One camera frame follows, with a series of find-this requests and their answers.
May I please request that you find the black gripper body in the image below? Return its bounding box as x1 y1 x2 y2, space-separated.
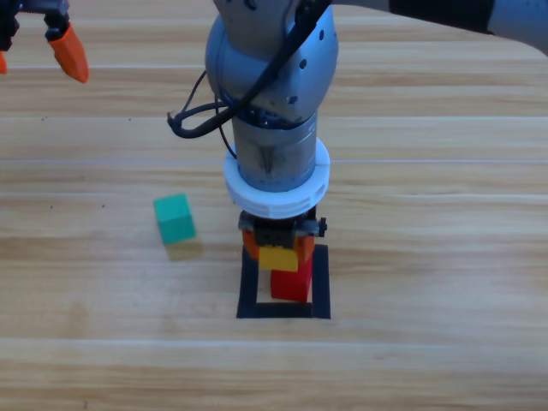
0 0 72 51
237 207 329 249

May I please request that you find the yellow cube block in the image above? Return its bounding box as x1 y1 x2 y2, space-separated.
259 246 300 272

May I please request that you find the red cube block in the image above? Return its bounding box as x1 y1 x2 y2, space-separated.
270 259 313 304

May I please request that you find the green cube block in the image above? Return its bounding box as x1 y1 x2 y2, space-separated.
152 193 197 246

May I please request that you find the black tape square outline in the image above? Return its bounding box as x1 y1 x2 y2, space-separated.
235 243 332 320

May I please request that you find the white wrist mount ring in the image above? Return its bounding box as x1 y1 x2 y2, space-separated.
222 139 333 222

